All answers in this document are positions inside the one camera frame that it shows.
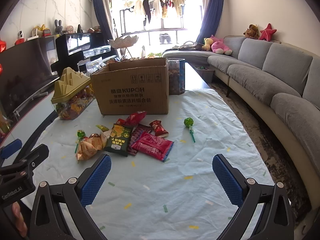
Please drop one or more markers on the grey toy storage bin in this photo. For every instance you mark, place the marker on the grey toy storage bin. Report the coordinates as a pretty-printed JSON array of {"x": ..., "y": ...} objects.
[{"x": 205, "y": 73}]

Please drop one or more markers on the clear plastic snack bag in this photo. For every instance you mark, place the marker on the clear plastic snack bag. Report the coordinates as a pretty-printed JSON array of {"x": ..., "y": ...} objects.
[{"x": 94, "y": 65}]

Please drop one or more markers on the grey rabbit figurine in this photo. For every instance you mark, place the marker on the grey rabbit figurine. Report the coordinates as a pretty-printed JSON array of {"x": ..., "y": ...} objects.
[{"x": 58, "y": 26}]

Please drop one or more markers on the right blue curtain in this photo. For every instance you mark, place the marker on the right blue curtain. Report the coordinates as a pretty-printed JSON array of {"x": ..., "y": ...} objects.
[{"x": 211, "y": 19}]

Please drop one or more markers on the blue curtain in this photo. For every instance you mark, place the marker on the blue curtain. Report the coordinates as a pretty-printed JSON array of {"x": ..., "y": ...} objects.
[
  {"x": 102, "y": 13},
  {"x": 211, "y": 19}
]

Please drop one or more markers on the black television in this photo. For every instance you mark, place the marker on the black television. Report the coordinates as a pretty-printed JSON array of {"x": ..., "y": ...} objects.
[{"x": 26, "y": 70}]

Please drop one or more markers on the left blue curtain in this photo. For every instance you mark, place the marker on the left blue curtain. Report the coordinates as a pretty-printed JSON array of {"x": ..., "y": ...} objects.
[{"x": 102, "y": 13}]

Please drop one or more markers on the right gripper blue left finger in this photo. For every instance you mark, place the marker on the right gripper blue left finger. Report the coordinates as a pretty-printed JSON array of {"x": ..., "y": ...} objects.
[{"x": 47, "y": 219}]

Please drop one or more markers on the white tiered snack tray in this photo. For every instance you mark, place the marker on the white tiered snack tray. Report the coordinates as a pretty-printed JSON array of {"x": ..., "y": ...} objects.
[{"x": 123, "y": 43}]

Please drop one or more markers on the person's left hand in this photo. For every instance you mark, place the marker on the person's left hand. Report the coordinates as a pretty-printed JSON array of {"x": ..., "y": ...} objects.
[{"x": 19, "y": 220}]

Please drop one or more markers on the gold lid snack container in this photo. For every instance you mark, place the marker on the gold lid snack container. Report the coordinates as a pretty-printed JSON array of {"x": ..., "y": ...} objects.
[{"x": 73, "y": 92}]

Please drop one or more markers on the red star pillow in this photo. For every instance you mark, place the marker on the red star pillow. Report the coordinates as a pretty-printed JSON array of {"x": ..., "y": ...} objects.
[{"x": 267, "y": 33}]

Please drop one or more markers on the brown cardboard box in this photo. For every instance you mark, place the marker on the brown cardboard box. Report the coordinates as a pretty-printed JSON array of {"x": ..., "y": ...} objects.
[{"x": 130, "y": 86}]

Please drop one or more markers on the small red candy packet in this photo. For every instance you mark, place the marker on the small red candy packet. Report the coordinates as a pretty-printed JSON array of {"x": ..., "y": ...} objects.
[{"x": 159, "y": 130}]

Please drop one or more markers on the red crinkled snack bag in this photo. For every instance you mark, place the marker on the red crinkled snack bag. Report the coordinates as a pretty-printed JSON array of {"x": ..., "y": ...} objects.
[{"x": 132, "y": 120}]

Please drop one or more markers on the dark green snack packet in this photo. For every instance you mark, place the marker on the dark green snack packet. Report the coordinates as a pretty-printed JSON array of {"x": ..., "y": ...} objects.
[{"x": 119, "y": 140}]

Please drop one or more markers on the clear tall nut jar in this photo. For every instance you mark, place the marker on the clear tall nut jar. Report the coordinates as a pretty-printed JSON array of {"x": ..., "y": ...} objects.
[{"x": 176, "y": 76}]

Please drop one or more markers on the maroon striped snack packet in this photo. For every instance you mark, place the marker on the maroon striped snack packet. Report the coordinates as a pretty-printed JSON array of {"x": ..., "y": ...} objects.
[{"x": 137, "y": 132}]

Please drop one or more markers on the handbag on sofa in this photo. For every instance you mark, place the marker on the handbag on sofa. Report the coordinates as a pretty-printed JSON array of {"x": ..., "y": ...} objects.
[{"x": 190, "y": 46}]

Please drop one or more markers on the green lollipop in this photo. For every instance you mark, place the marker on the green lollipop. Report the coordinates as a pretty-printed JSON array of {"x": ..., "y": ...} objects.
[
  {"x": 188, "y": 122},
  {"x": 80, "y": 135}
]

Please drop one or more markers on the pink plush toy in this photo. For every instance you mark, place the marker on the pink plush toy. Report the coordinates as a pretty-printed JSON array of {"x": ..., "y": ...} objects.
[{"x": 219, "y": 47}]

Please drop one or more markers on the small yellow green candy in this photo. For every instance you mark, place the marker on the small yellow green candy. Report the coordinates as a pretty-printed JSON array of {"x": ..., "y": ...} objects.
[{"x": 102, "y": 128}]

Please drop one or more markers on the orange tan snack bag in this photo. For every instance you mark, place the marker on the orange tan snack bag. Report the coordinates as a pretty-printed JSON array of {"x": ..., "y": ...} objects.
[{"x": 89, "y": 146}]

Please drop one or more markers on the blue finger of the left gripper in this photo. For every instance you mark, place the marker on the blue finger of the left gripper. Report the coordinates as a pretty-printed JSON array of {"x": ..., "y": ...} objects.
[{"x": 10, "y": 149}]

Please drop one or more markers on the grey curved sofa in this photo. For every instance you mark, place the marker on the grey curved sofa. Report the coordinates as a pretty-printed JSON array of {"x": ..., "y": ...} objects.
[{"x": 280, "y": 82}]

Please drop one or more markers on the white red security camera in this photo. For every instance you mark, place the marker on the white red security camera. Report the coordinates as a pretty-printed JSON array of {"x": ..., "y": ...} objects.
[{"x": 20, "y": 38}]

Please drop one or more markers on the brown lion plush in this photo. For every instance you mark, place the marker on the brown lion plush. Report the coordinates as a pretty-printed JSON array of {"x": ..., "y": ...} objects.
[{"x": 252, "y": 32}]

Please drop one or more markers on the yellow plush toy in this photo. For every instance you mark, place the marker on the yellow plush toy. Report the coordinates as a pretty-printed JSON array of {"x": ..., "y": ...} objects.
[{"x": 207, "y": 44}]

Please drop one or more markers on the pink red snack bag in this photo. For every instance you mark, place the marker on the pink red snack bag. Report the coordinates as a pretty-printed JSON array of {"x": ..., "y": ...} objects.
[{"x": 153, "y": 146}]

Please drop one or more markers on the black upright piano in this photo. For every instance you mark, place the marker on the black upright piano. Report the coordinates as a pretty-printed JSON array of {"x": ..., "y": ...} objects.
[{"x": 75, "y": 50}]

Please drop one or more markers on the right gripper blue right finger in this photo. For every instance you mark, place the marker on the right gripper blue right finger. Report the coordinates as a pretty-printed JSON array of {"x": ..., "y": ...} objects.
[{"x": 275, "y": 220}]

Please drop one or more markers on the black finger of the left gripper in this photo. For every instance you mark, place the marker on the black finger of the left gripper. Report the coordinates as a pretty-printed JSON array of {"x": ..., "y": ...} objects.
[{"x": 32, "y": 158}]

